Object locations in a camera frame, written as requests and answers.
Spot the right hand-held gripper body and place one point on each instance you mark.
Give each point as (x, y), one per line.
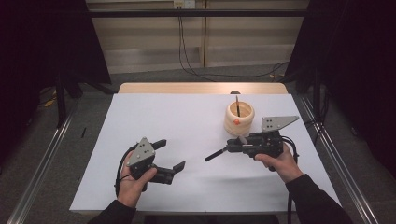
(274, 123)

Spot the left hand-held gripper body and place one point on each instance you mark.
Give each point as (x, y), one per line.
(141, 152)

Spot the black makeup brush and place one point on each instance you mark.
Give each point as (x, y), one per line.
(214, 155)

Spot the cream ribbed holder cup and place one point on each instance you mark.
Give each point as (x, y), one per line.
(246, 124)

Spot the thin black orange-banded brush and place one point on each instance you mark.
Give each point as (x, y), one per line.
(237, 109)

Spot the person's left hand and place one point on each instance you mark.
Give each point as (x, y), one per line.
(130, 189)

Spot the person's right hand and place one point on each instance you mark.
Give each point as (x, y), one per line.
(286, 168)

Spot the small black round object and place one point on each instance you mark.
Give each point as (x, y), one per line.
(235, 92)

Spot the small black stick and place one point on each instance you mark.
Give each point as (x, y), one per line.
(83, 132)

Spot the person's dark clothing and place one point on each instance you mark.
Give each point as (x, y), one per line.
(211, 219)

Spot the yellow floor tag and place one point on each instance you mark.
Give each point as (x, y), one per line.
(49, 102)

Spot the black curtain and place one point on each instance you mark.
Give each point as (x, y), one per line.
(358, 46)
(37, 46)

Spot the black stand post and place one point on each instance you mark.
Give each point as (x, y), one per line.
(61, 102)
(316, 93)

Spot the aluminium floor rail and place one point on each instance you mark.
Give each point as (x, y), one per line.
(42, 168)
(362, 202)

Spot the black horizontal frame bar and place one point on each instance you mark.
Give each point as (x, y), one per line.
(155, 13)

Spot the white wall outlet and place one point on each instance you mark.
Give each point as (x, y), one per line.
(183, 3)

